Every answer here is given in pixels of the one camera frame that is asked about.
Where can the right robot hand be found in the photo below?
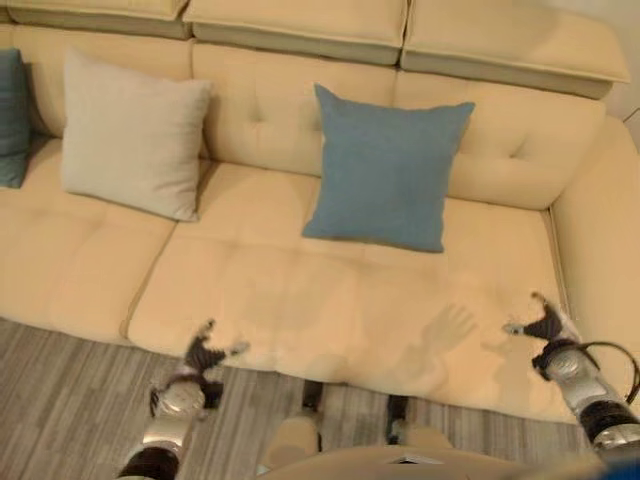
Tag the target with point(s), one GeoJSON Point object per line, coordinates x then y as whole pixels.
{"type": "Point", "coordinates": [545, 322]}

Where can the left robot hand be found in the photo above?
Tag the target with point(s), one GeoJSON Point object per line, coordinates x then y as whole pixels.
{"type": "Point", "coordinates": [206, 350]}

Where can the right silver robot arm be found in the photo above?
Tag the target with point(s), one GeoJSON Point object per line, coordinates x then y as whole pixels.
{"type": "Point", "coordinates": [585, 390]}

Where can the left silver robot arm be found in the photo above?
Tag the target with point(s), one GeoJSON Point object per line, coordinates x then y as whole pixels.
{"type": "Point", "coordinates": [170, 415]}

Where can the cream leather sofa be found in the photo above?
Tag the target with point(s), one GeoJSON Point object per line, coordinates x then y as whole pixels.
{"type": "Point", "coordinates": [280, 280]}

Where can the left robot leg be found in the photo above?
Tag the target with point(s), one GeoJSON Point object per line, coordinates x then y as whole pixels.
{"type": "Point", "coordinates": [300, 425]}

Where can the robot leg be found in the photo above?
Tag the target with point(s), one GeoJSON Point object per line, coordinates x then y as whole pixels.
{"type": "Point", "coordinates": [300, 425]}
{"type": "Point", "coordinates": [410, 430]}

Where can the right robot leg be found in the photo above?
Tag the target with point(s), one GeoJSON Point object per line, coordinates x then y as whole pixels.
{"type": "Point", "coordinates": [410, 430]}

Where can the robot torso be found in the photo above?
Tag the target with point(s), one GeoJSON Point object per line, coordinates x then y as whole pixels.
{"type": "Point", "coordinates": [430, 465]}

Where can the blue square cushion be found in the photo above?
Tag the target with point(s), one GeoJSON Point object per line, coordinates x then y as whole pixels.
{"type": "Point", "coordinates": [385, 170]}

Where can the light grey square cushion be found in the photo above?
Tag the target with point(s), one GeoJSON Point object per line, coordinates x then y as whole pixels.
{"type": "Point", "coordinates": [130, 135]}

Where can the teal square cushion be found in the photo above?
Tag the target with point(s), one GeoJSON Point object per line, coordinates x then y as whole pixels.
{"type": "Point", "coordinates": [11, 115]}

